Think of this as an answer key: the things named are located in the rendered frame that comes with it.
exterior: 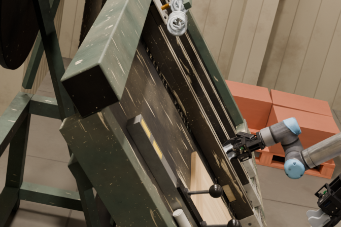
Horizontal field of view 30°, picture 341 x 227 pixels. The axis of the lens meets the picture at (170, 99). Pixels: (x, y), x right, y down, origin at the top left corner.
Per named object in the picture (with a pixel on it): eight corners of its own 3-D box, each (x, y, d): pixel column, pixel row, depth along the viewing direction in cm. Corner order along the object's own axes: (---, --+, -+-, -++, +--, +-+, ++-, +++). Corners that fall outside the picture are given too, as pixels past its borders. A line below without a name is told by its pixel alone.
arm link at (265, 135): (267, 123, 255) (275, 140, 257) (257, 127, 256) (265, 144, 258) (269, 131, 248) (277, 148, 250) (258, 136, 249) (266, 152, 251)
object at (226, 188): (229, 202, 254) (236, 199, 254) (221, 186, 252) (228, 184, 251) (229, 198, 257) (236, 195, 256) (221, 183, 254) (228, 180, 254)
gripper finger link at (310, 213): (295, 219, 192) (316, 199, 189) (309, 230, 193) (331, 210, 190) (297, 225, 189) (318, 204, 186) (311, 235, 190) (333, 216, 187)
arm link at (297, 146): (290, 174, 249) (279, 150, 247) (291, 161, 260) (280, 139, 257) (309, 167, 247) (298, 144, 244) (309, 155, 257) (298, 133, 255)
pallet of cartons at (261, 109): (315, 138, 600) (328, 99, 584) (333, 179, 528) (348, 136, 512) (196, 115, 593) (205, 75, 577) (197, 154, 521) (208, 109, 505)
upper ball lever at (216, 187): (182, 203, 176) (221, 200, 167) (176, 192, 174) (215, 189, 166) (189, 194, 178) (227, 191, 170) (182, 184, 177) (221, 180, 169)
